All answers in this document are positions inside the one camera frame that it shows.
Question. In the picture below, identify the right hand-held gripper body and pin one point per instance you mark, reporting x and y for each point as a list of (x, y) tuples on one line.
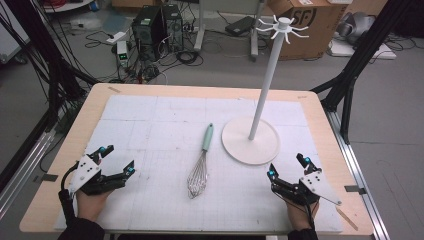
[(315, 186)]

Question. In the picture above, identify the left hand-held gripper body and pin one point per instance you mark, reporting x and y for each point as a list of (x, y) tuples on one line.
[(85, 171)]

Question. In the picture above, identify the white hook stand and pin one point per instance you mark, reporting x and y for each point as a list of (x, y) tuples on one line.
[(251, 140)]

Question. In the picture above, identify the person's right hand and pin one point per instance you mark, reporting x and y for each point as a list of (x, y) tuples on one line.
[(298, 215)]

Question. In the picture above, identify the person's left hand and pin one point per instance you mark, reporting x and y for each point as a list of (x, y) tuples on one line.
[(90, 205)]

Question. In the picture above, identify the black table clamp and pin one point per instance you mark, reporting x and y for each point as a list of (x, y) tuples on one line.
[(354, 189), (50, 177)]

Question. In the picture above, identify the brown tape strip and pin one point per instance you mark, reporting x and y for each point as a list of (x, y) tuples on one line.
[(347, 219), (114, 89)]

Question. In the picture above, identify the wooden table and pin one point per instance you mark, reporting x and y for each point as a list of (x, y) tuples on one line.
[(83, 110)]

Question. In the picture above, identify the white grid mat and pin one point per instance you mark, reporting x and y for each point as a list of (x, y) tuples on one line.
[(160, 133)]

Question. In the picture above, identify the white power supply unit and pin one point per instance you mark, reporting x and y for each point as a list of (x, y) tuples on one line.
[(122, 53)]

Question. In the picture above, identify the white power strip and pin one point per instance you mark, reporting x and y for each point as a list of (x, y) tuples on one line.
[(116, 37)]

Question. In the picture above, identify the large black computer tower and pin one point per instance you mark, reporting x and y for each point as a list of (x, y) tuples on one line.
[(148, 31)]

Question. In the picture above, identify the white floor board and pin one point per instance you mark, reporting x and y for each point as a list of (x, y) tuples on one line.
[(380, 51)]

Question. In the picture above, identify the cardboard box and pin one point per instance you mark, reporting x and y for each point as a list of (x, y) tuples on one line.
[(316, 30)]

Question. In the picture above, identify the white stand leg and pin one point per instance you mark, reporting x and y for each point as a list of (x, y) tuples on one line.
[(200, 30), (255, 40)]

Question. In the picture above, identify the slim black computer tower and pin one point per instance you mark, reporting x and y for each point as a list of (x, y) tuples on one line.
[(174, 28)]

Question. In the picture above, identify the grey bag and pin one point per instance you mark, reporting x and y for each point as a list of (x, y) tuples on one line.
[(355, 26)]

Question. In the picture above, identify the flat black box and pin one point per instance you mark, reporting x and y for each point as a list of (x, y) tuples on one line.
[(240, 26)]

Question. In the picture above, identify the aluminium rail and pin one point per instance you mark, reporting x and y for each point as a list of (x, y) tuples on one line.
[(25, 166), (353, 160)]

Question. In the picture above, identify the black metal frame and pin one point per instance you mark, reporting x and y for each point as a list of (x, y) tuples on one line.
[(43, 50), (360, 56)]

